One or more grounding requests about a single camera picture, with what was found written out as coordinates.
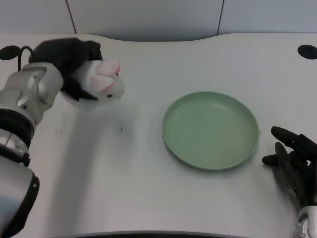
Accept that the black table cable grommet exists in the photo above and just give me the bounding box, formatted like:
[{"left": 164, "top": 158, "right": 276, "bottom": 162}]
[
  {"left": 0, "top": 45, "right": 21, "bottom": 60},
  {"left": 297, "top": 44, "right": 317, "bottom": 60}
]

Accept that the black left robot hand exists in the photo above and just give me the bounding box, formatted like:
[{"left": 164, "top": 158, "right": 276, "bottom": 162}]
[{"left": 28, "top": 37, "right": 104, "bottom": 102}]

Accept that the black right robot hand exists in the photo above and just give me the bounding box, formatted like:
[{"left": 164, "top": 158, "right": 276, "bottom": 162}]
[{"left": 262, "top": 126, "right": 317, "bottom": 208}]

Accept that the green round plate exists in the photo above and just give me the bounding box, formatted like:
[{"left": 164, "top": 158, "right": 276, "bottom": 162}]
[{"left": 161, "top": 91, "right": 262, "bottom": 171}]

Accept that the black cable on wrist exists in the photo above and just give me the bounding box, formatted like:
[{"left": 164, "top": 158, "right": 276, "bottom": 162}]
[{"left": 16, "top": 45, "right": 35, "bottom": 72}]

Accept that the white plush rabbit doll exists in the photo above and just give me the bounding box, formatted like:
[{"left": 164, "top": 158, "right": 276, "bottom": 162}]
[{"left": 62, "top": 59, "right": 125, "bottom": 108}]

